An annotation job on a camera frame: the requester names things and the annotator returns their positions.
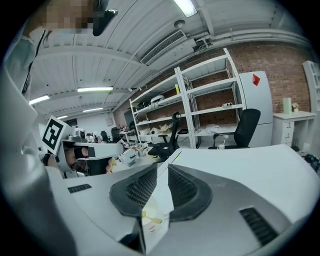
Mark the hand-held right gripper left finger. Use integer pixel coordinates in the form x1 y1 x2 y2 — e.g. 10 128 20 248
48 164 159 254

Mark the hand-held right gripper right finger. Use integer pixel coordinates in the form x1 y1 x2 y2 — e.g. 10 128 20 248
147 163 293 256

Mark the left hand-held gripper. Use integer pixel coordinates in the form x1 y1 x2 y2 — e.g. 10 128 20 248
41 115 126 180

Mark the cream white cup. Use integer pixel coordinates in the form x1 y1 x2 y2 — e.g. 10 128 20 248
140 193 168 234

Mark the person's left forearm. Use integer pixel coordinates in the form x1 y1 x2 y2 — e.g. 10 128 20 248
46 156 63 173

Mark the person's left hand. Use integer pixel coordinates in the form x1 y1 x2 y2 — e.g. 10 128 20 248
65 147 89 172

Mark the black wristband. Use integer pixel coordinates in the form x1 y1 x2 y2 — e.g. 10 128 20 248
41 153 60 166

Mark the black headrest office chair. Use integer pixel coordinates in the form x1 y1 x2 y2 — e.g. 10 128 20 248
147 111 189 164

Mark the crumpled plastic sheet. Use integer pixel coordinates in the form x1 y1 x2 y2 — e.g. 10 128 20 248
204 123 223 134

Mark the black mesh office chair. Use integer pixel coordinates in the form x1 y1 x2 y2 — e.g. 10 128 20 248
208 108 262 150

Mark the white metal shelf unit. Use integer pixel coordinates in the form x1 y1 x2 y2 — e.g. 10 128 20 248
129 66 192 151
174 47 248 150

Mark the white refrigerator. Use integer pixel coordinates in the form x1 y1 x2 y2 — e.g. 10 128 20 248
238 70 274 149

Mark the white drawer cabinet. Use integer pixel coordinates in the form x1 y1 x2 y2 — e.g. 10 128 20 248
271 111 318 149

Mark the pale green cylinder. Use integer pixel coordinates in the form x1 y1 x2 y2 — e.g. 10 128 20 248
282 97 293 116

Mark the ceiling air conditioner vent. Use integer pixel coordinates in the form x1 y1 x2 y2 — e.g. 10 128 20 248
139 29 189 67

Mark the person's head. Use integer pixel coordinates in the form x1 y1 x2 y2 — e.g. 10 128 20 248
41 0 101 36

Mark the white cubby shelf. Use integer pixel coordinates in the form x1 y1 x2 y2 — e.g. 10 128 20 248
301 60 320 113

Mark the black device with cables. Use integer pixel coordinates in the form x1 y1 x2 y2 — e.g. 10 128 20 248
299 151 320 174

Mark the black body strap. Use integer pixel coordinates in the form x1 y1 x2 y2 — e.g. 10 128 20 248
21 29 49 95

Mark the black head-worn camera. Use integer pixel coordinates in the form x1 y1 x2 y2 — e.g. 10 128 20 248
91 0 119 37

